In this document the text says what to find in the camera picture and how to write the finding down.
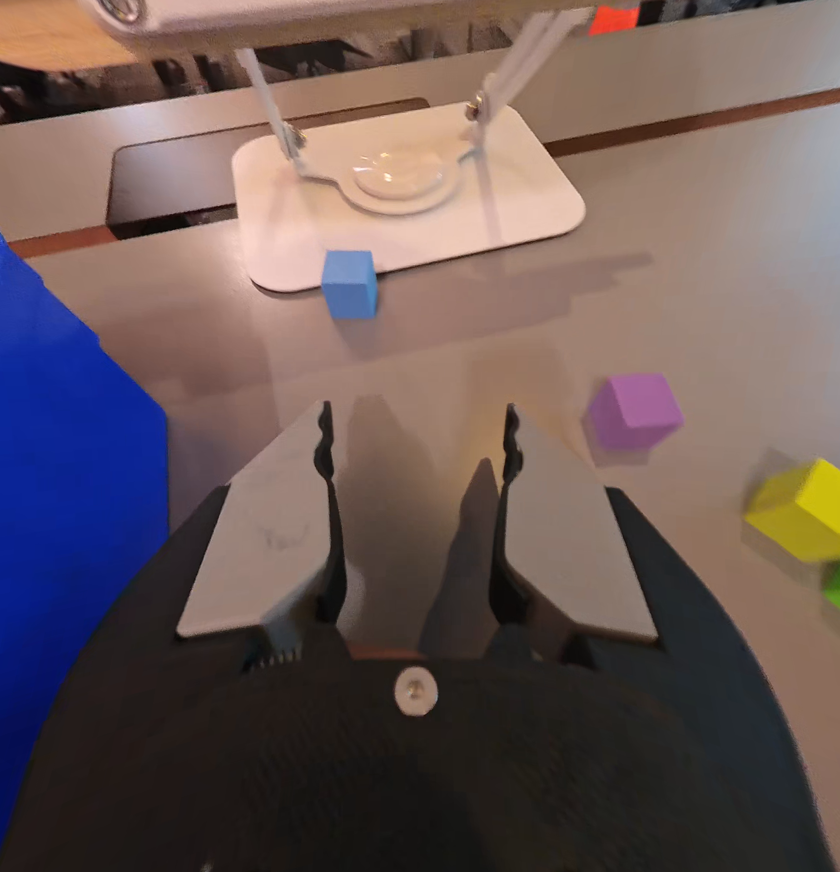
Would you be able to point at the orange traffic cone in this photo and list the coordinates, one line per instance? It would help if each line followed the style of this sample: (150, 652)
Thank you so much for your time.
(610, 20)

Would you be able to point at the blue foam cube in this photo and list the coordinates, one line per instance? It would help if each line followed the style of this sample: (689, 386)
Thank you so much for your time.
(348, 283)

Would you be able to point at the purple foam cube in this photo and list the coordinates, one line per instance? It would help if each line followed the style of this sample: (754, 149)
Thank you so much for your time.
(641, 409)

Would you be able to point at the white document holder stand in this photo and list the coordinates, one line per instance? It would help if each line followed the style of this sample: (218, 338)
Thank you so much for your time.
(426, 231)

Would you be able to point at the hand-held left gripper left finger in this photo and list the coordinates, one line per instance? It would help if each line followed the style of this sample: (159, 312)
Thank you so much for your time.
(270, 545)

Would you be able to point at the yellow foam cube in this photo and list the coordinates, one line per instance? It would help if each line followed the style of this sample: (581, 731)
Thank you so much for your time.
(815, 504)

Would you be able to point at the blue plastic bin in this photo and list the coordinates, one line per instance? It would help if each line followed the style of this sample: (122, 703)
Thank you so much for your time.
(65, 477)

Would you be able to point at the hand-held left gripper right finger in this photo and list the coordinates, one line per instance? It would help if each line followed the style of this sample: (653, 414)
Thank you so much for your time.
(570, 552)

